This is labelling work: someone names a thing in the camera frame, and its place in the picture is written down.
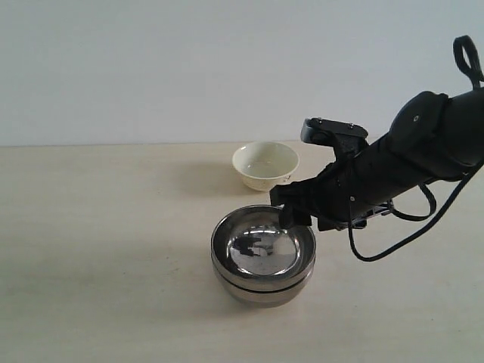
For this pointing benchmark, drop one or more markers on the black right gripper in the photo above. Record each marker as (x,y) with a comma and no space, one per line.
(361,184)

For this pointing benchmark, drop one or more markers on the cream ceramic bowl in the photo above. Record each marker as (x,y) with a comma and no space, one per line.
(261,165)

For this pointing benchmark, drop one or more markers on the ribbed stainless steel bowl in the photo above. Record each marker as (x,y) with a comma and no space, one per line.
(251,251)

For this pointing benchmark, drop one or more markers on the smooth stainless steel bowl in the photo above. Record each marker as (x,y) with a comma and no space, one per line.
(263,299)

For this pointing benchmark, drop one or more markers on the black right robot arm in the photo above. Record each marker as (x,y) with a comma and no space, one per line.
(433,137)

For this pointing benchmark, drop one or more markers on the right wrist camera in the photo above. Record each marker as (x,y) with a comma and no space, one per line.
(346,139)

